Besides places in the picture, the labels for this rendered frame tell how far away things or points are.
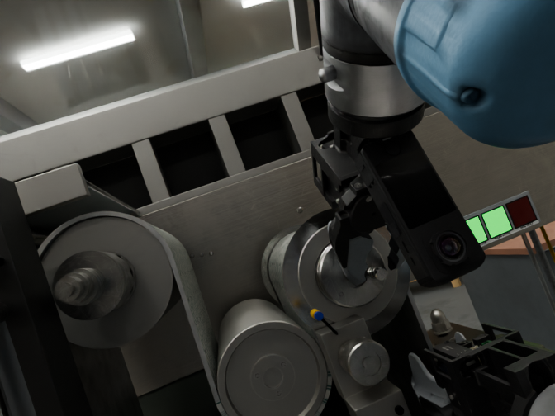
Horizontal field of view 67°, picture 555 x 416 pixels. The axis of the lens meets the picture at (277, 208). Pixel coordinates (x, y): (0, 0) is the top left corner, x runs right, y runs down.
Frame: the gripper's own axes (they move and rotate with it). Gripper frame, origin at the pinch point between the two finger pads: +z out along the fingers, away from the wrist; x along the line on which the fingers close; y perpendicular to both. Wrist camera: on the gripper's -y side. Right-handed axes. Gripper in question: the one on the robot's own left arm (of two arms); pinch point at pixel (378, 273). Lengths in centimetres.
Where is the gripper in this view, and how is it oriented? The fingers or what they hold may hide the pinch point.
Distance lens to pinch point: 45.6
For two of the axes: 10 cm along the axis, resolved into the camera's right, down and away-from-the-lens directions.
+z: 1.3, 6.9, 7.1
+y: -3.6, -6.4, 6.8
